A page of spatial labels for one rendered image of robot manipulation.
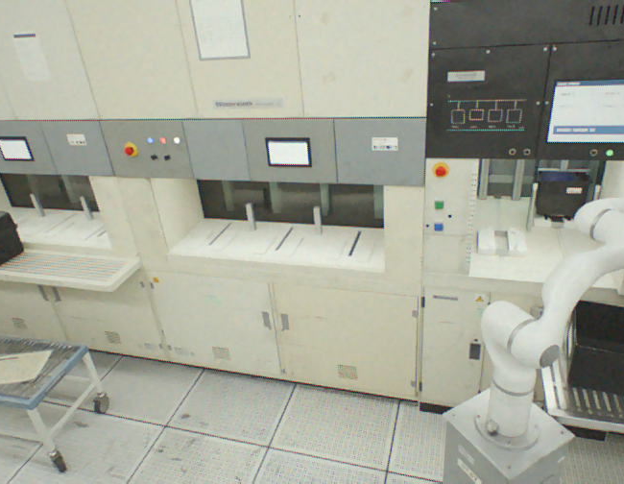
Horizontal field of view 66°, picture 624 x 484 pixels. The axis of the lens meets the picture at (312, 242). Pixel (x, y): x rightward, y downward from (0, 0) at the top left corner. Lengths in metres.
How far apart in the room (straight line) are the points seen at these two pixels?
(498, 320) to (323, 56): 1.15
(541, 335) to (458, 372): 1.17
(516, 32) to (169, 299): 2.10
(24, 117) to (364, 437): 2.33
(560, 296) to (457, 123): 0.79
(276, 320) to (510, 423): 1.35
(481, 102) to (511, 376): 0.97
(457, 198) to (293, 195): 1.01
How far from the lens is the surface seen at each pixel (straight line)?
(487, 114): 1.93
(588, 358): 1.87
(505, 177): 2.96
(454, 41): 1.89
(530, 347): 1.42
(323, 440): 2.65
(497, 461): 1.66
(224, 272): 2.54
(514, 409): 1.62
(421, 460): 2.58
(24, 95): 2.80
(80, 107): 2.59
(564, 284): 1.48
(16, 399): 2.73
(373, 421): 2.72
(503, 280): 2.23
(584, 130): 1.99
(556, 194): 2.63
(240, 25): 2.07
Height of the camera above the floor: 2.05
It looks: 28 degrees down
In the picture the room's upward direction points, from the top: 5 degrees counter-clockwise
